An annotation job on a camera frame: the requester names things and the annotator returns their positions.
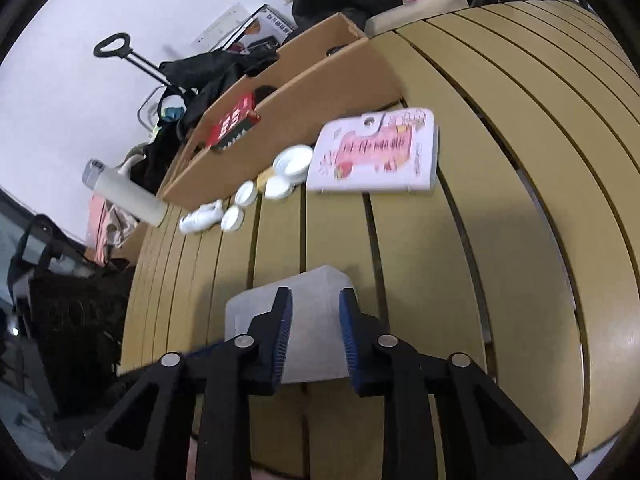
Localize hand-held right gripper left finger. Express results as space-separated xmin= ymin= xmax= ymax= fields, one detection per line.
xmin=59 ymin=287 xmax=294 ymax=480

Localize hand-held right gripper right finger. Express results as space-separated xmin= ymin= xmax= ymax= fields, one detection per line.
xmin=338 ymin=287 xmax=579 ymax=480

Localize translucent plastic box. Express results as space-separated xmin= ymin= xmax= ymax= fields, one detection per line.
xmin=224 ymin=264 xmax=357 ymax=385

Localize white round lid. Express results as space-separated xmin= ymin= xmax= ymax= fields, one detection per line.
xmin=220 ymin=206 xmax=246 ymax=233
xmin=264 ymin=176 xmax=296 ymax=202
xmin=234 ymin=180 xmax=259 ymax=207

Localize small white bottle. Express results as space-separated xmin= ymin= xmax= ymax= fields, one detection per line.
xmin=178 ymin=199 xmax=225 ymax=235

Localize white bowl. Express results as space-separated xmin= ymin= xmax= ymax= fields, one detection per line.
xmin=272 ymin=144 xmax=315 ymax=184

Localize pink and white packet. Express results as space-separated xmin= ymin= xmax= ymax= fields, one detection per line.
xmin=305 ymin=107 xmax=440 ymax=194

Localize pink bag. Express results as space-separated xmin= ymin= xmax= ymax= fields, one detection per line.
xmin=86 ymin=193 xmax=137 ymax=267

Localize yellow slatted table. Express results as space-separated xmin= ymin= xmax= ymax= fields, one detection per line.
xmin=117 ymin=0 xmax=640 ymax=480

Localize white thermos bottle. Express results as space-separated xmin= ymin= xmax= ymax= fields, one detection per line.
xmin=82 ymin=158 xmax=170 ymax=227

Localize red and black box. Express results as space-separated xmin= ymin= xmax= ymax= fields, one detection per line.
xmin=204 ymin=92 xmax=262 ymax=151

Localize large cardboard box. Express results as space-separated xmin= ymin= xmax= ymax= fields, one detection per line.
xmin=156 ymin=11 xmax=404 ymax=212

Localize printed product box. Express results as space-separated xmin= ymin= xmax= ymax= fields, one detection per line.
xmin=223 ymin=4 xmax=298 ymax=54

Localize white flat carton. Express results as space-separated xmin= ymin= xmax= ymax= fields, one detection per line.
xmin=190 ymin=3 xmax=253 ymax=53

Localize small cardboard box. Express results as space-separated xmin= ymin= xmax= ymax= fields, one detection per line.
xmin=364 ymin=0 xmax=483 ymax=38

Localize black trolley handle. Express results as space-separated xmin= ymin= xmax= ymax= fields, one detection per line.
xmin=93 ymin=33 xmax=173 ymax=92

